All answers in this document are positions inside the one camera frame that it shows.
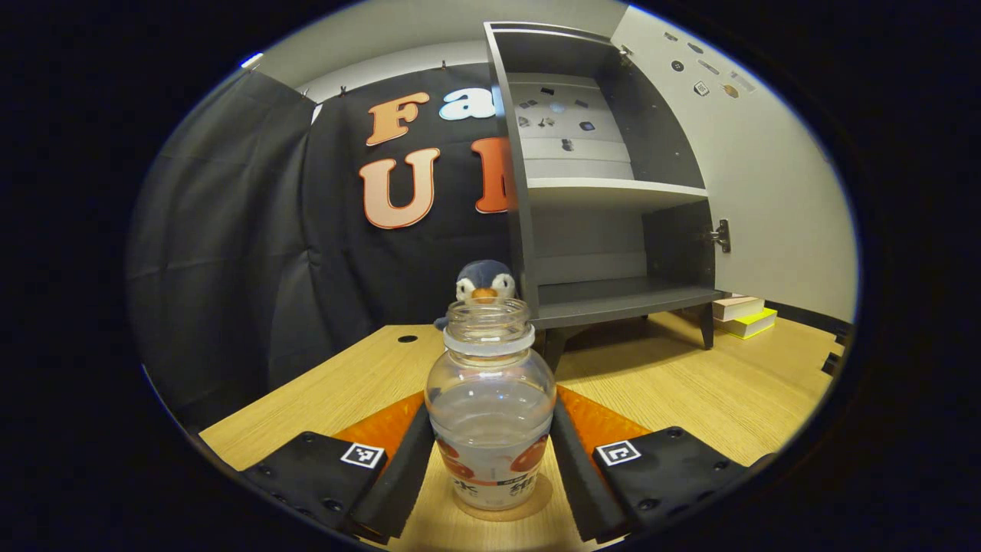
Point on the penguin plush toy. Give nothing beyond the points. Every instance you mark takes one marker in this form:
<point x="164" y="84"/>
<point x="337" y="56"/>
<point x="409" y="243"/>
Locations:
<point x="484" y="276"/>

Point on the clear plastic bottle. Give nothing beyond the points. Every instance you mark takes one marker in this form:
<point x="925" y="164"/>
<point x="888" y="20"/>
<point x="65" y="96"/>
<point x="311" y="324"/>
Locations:
<point x="490" y="414"/>

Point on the pale cabinet door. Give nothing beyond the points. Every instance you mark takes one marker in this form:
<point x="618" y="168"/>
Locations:
<point x="766" y="169"/>

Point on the cream book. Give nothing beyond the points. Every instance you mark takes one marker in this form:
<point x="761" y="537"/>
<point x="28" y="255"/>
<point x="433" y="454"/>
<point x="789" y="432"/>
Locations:
<point x="736" y="307"/>

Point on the grey cabinet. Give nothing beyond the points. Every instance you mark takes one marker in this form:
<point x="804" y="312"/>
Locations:
<point x="613" y="303"/>

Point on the yellow book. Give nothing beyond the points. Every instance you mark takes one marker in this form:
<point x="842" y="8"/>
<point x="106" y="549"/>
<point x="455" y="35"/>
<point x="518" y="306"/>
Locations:
<point x="755" y="323"/>

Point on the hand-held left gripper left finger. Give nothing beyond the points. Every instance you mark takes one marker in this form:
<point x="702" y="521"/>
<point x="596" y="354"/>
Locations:
<point x="402" y="483"/>

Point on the black backdrop cloth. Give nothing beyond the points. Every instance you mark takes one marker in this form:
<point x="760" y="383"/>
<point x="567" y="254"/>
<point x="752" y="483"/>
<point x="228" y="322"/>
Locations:
<point x="230" y="253"/>

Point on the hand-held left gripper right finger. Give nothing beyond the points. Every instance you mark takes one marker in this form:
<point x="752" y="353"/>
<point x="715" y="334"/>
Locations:
<point x="582" y="483"/>

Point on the round brown coaster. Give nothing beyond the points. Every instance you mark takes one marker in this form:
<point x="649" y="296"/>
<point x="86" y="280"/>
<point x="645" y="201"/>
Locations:
<point x="502" y="515"/>

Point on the black table clamp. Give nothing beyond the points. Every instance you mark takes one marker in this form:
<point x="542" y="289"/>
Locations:
<point x="841" y="335"/>
<point x="830" y="362"/>

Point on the ceiling light strip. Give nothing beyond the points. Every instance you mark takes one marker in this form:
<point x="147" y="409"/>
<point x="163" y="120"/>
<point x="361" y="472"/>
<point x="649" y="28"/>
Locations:
<point x="251" y="60"/>

